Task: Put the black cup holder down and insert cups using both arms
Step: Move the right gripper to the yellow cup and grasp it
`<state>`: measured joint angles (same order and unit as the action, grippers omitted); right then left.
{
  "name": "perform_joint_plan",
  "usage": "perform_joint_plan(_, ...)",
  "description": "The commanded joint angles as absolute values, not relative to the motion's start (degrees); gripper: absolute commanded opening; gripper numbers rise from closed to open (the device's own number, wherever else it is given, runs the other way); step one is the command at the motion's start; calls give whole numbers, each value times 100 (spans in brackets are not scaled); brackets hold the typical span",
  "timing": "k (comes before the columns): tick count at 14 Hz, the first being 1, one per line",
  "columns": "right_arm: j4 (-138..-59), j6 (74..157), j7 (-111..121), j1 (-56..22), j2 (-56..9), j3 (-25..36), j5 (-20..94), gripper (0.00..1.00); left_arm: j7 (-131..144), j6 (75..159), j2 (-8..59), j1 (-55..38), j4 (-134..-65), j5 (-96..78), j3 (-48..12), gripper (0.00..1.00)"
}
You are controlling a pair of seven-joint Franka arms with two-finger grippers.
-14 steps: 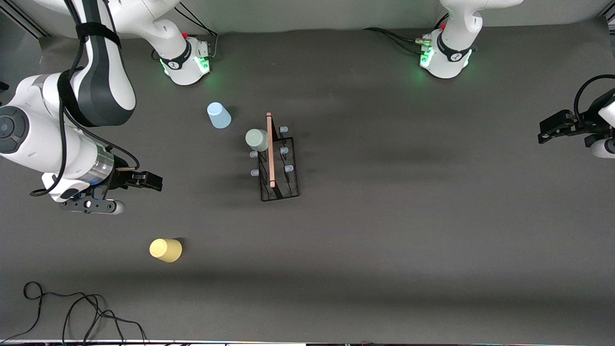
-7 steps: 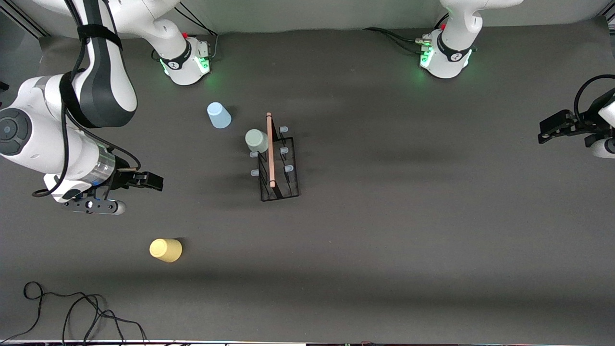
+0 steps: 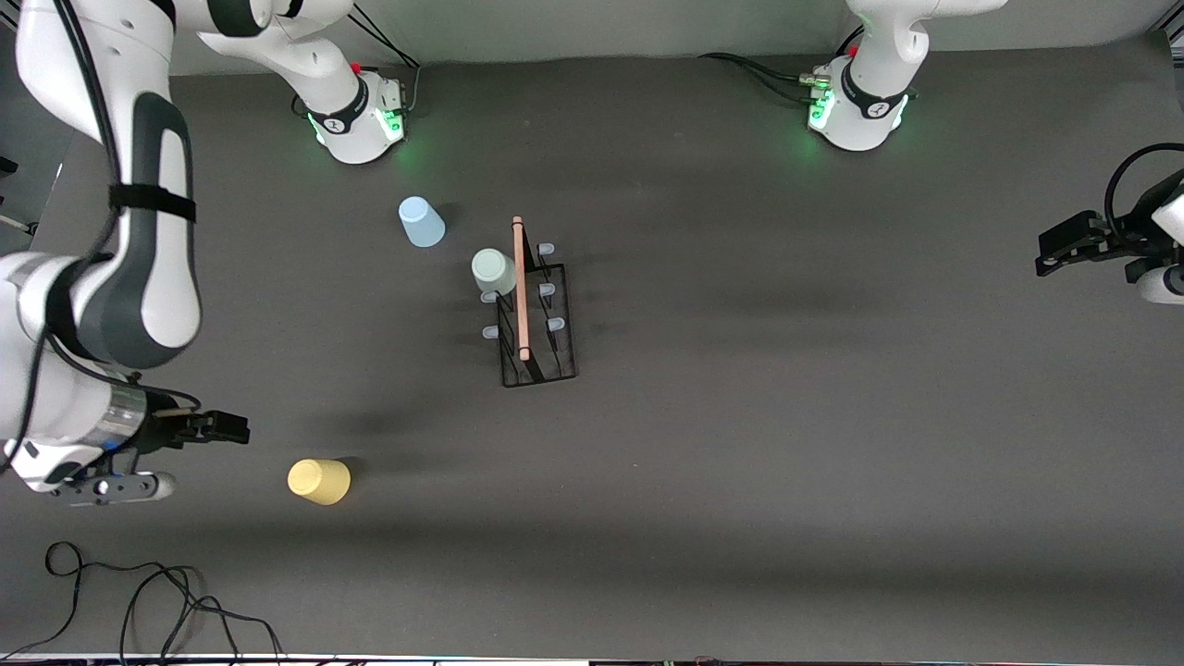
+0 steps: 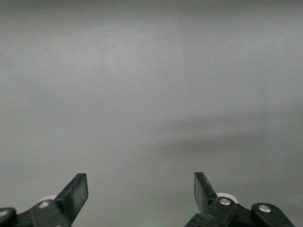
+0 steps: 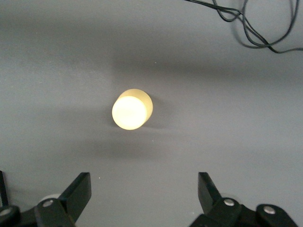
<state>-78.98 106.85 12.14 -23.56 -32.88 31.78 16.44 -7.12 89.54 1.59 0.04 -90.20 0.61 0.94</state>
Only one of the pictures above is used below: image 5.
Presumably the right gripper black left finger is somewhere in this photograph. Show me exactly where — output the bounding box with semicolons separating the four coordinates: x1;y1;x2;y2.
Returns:
0;172;92;227

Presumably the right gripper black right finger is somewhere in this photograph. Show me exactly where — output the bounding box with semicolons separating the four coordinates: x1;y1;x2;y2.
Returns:
189;172;299;227

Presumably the yellow plastic cup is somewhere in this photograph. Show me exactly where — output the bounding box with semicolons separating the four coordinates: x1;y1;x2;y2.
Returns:
111;88;154;131

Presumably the thin black cable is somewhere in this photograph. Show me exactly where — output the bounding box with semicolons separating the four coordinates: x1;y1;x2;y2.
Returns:
213;0;299;49
184;0;303;54

